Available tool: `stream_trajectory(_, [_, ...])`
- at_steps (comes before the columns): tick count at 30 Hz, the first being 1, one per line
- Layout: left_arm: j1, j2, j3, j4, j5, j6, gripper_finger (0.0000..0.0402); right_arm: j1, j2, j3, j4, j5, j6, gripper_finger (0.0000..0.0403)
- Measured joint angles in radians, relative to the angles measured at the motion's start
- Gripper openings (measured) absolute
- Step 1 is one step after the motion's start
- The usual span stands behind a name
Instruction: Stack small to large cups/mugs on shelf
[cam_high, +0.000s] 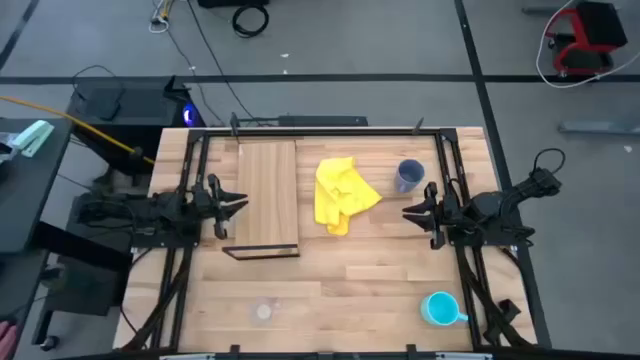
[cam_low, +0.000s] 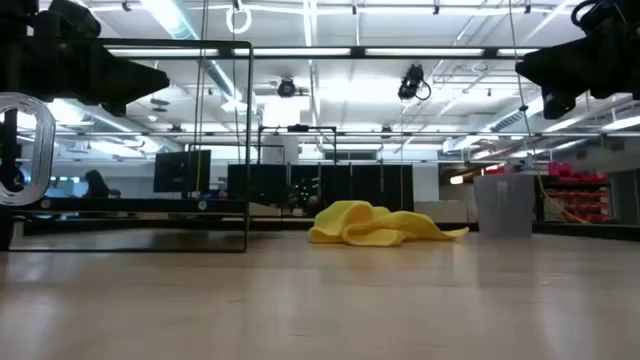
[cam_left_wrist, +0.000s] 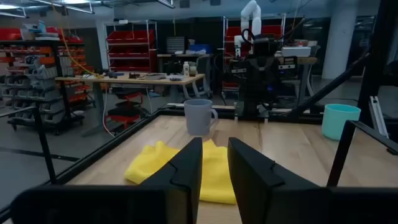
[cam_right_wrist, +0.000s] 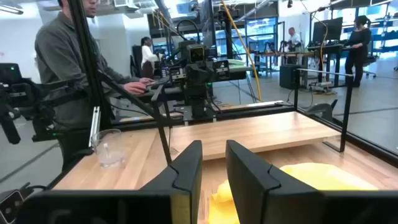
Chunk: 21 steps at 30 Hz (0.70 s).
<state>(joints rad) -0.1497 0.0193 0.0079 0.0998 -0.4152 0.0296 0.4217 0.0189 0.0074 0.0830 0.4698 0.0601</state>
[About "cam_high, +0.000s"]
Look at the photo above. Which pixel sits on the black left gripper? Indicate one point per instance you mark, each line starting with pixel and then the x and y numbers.
pixel 219 220

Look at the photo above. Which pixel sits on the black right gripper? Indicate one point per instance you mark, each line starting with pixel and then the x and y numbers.
pixel 436 220

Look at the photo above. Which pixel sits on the blue-grey mug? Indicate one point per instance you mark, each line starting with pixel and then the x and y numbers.
pixel 407 176

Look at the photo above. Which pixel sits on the yellow cloth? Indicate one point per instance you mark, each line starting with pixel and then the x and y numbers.
pixel 340 195

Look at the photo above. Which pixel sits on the turquoise mug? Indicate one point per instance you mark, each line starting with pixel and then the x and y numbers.
pixel 439 309

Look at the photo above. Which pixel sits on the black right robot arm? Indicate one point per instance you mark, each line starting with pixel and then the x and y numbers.
pixel 490 205

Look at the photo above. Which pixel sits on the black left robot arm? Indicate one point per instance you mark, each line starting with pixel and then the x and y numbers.
pixel 160 210

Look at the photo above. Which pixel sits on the black table clamp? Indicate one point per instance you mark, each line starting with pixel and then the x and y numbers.
pixel 411 348
pixel 234 127
pixel 418 126
pixel 234 348

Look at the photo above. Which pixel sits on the clear round lid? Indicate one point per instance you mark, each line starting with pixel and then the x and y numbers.
pixel 263 311

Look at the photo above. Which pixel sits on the black computer tower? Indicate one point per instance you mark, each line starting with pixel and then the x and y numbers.
pixel 140 107

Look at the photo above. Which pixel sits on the black pad on tower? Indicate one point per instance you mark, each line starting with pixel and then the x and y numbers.
pixel 103 104

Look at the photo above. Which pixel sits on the black rolling cart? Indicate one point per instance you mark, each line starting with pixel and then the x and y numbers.
pixel 80 290

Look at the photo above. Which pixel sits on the grey metal floor beam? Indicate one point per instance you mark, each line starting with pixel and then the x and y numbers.
pixel 600 127

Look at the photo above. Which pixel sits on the black desk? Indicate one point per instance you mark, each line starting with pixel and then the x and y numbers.
pixel 27 200

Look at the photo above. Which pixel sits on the mint green stapler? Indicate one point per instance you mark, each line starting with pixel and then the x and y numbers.
pixel 32 137

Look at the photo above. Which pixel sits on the clear plastic item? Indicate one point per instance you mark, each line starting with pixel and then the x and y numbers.
pixel 7 147

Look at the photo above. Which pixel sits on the red and black rolling stool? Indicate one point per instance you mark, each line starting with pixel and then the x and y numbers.
pixel 592 35

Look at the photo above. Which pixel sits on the pink object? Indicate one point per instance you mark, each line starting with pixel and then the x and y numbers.
pixel 7 340

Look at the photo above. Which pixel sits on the black aluminium table frame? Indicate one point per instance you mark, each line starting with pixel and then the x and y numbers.
pixel 325 133

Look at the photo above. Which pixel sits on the black bar with bracket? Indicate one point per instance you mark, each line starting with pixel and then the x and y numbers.
pixel 320 121

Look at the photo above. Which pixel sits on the silver table bracket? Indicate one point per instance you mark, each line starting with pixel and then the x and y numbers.
pixel 462 356
pixel 187 356

